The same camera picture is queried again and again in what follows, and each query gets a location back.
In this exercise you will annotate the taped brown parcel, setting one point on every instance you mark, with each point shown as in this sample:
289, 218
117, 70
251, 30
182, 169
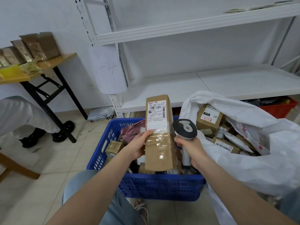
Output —
219, 132

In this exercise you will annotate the person's right forearm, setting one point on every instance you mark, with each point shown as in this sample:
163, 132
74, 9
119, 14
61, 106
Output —
234, 196

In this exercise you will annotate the brown glossy packet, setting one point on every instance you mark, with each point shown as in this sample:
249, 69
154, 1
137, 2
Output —
4, 61
11, 57

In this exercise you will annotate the grey handheld barcode scanner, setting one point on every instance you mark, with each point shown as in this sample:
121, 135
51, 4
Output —
185, 127

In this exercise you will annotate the blue plastic crate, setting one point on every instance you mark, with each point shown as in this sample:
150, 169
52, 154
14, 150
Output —
161, 187

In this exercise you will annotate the person's sandal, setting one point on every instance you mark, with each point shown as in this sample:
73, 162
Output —
141, 208

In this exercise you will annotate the white metal shelf rack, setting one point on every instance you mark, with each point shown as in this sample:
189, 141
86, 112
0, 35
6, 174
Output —
289, 61
175, 91

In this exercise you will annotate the grey plastic mailer bag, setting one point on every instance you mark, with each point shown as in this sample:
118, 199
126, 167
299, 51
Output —
100, 114

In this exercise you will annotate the white red-print mailer bag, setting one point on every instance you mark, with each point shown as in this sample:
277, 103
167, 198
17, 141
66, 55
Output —
248, 135

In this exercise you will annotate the pile of parcels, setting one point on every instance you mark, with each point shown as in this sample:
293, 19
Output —
113, 147

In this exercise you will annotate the tall brown box handwritten sticker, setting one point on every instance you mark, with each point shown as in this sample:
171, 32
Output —
225, 145

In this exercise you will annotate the wooden folding table black legs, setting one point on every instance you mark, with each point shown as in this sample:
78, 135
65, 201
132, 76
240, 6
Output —
58, 59

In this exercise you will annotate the person's left forearm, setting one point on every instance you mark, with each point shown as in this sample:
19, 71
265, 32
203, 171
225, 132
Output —
93, 192

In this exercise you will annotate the wooden chair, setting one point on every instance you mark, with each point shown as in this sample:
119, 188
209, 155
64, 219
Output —
18, 168

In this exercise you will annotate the pink mailer bag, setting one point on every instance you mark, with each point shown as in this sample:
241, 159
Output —
131, 132

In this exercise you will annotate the person's left leg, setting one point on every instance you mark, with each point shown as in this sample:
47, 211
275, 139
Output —
77, 182

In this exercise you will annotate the white paper sign sheet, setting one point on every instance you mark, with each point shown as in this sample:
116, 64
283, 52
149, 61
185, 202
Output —
107, 74

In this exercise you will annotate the red plastic crate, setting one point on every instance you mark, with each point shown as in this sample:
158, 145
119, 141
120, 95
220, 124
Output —
279, 111

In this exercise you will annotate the yellow tape roll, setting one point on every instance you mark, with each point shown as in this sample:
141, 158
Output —
9, 72

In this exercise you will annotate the white woven sack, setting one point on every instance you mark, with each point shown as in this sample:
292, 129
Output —
269, 166

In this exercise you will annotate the crumpled yellowish paper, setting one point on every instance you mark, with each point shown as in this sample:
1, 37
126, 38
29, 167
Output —
30, 67

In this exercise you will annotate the squat brown box glossy tape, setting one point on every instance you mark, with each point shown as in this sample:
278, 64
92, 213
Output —
208, 117

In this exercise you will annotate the person's right hand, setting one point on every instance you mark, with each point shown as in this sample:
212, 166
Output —
193, 151

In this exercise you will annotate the person's left hand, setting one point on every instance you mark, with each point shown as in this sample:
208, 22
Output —
138, 146

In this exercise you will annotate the white mailer clear edge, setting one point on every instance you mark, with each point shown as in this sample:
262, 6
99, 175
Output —
236, 140

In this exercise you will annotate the brown packets on table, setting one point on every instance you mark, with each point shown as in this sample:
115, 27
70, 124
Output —
42, 44
22, 51

